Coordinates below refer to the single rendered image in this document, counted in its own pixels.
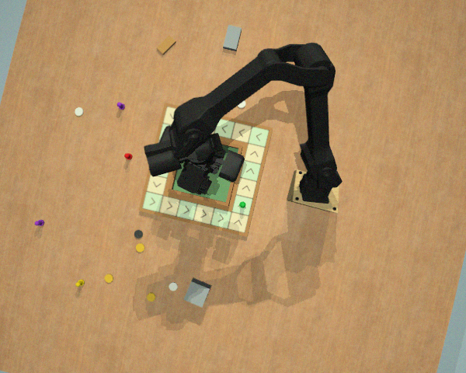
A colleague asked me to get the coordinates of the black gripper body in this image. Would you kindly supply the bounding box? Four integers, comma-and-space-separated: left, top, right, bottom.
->
159, 125, 245, 182

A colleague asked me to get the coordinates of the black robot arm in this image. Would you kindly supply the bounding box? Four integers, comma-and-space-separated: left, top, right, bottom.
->
144, 43, 342, 204

